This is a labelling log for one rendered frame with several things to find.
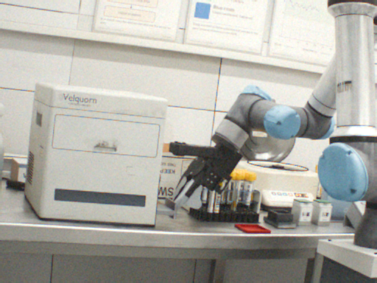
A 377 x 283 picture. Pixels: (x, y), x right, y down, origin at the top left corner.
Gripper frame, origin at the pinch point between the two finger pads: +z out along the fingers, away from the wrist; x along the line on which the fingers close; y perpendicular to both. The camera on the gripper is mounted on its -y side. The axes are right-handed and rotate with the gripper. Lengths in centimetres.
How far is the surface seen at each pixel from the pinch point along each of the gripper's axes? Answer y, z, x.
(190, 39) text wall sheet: -2, -49, 59
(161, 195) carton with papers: 6.8, -1.1, 25.0
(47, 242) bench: -23.5, 23.5, -7.8
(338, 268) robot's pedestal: 27.6, -7.9, -32.2
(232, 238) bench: 13.8, -1.3, -8.5
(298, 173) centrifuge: 39, -30, 24
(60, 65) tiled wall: -33, -16, 60
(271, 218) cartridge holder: 27.1, -12.0, 3.2
